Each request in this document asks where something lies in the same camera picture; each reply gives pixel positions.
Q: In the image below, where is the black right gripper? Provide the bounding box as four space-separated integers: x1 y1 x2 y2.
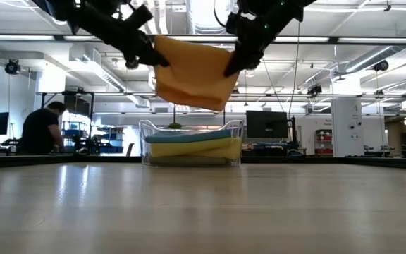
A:
223 20 278 78

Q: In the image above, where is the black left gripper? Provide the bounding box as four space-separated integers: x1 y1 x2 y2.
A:
116 30 171 68

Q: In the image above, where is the orange microfiber towel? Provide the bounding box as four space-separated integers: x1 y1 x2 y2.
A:
153 34 241 113

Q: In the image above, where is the blue microfiber towel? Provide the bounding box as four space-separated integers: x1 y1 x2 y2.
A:
144 128 233 144

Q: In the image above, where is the yellow microfiber towel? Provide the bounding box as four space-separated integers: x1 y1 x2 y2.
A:
149 136 242 162

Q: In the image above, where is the clear plastic bin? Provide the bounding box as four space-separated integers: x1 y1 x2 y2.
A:
138 119 245 167

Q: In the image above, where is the shelving with blue bins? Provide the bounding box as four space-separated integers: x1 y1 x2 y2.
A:
61 121 125 155

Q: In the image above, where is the shelf with red bins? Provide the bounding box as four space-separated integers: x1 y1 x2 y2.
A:
314 128 333 156

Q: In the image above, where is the white pillar with sign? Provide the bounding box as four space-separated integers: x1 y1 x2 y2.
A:
331 72 364 158

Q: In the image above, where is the person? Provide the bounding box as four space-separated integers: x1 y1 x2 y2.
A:
21 101 67 155

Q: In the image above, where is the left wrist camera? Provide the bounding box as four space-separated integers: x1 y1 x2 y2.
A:
120 4 154 31

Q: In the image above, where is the silver ventilation duct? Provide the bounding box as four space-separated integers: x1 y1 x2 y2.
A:
185 0 235 36

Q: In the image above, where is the black aluminium table frame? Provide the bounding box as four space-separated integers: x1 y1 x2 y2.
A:
0 154 406 171

